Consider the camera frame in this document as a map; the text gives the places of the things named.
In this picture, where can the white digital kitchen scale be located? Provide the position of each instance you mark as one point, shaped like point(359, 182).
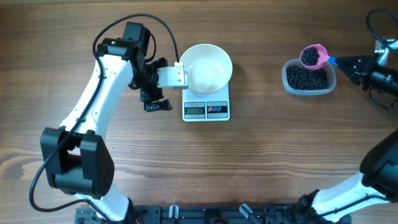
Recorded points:
point(202, 108)

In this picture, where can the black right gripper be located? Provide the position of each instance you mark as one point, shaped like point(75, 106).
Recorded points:
point(365, 64)

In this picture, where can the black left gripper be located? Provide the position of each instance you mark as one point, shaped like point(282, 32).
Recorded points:
point(147, 96)

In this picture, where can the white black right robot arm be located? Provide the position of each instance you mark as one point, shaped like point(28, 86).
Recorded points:
point(376, 180)

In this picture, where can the clear container of black beans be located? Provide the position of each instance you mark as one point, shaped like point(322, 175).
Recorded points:
point(300, 81)

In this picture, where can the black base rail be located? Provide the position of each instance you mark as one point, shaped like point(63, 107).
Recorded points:
point(278, 214)

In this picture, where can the white bowl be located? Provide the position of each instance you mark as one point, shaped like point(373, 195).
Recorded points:
point(209, 68)

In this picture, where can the pink scoop blue handle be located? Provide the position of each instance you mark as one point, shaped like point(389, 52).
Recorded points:
point(315, 57)

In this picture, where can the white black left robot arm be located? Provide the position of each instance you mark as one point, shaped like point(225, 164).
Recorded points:
point(76, 159)

